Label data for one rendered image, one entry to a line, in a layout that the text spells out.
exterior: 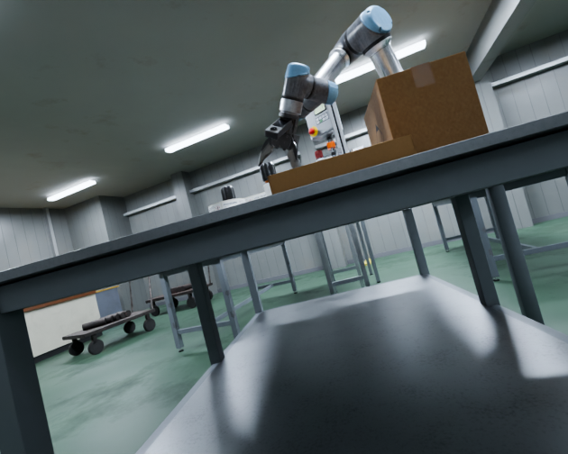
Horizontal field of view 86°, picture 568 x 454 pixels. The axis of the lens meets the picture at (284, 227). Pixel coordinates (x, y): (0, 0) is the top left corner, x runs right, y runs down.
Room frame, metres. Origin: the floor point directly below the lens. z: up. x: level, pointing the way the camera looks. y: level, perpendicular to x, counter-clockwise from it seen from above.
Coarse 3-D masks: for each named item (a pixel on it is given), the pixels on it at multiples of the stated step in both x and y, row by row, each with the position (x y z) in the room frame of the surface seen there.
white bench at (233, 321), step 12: (252, 252) 3.34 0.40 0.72; (204, 264) 2.72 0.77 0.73; (216, 264) 2.67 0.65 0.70; (288, 264) 4.35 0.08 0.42; (168, 288) 2.87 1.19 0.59; (228, 288) 2.69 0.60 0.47; (264, 288) 4.14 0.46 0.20; (168, 300) 2.86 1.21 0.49; (228, 300) 2.66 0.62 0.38; (168, 312) 2.87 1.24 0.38; (228, 312) 2.67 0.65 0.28; (216, 324) 2.73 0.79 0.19; (228, 324) 2.69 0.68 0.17; (180, 336) 2.89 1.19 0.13; (180, 348) 2.86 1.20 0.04
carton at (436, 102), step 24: (408, 72) 0.82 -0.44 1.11; (432, 72) 0.82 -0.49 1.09; (456, 72) 0.81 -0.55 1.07; (384, 96) 0.83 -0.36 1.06; (408, 96) 0.83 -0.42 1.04; (432, 96) 0.82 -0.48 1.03; (456, 96) 0.81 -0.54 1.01; (384, 120) 0.86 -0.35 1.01; (408, 120) 0.83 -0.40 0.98; (432, 120) 0.82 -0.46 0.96; (456, 120) 0.81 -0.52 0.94; (480, 120) 0.80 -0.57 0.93; (432, 144) 0.82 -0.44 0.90
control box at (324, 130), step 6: (336, 108) 1.74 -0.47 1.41; (312, 114) 1.75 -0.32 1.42; (318, 114) 1.72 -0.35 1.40; (312, 120) 1.76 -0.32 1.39; (330, 120) 1.68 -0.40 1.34; (312, 126) 1.76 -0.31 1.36; (318, 126) 1.74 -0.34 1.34; (324, 126) 1.71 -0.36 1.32; (330, 126) 1.69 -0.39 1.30; (342, 126) 1.74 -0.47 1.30; (318, 132) 1.74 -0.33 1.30; (324, 132) 1.73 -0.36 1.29; (330, 132) 1.74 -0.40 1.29; (312, 138) 1.78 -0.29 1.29; (318, 138) 1.78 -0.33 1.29; (324, 138) 1.81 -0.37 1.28
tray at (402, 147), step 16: (384, 144) 0.52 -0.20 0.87; (400, 144) 0.52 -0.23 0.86; (320, 160) 0.54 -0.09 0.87; (336, 160) 0.54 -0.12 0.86; (352, 160) 0.53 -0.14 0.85; (368, 160) 0.53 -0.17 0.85; (384, 160) 0.53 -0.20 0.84; (272, 176) 0.55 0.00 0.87; (288, 176) 0.55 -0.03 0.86; (304, 176) 0.54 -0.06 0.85; (320, 176) 0.54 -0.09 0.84; (336, 176) 0.54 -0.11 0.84; (272, 192) 0.55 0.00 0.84
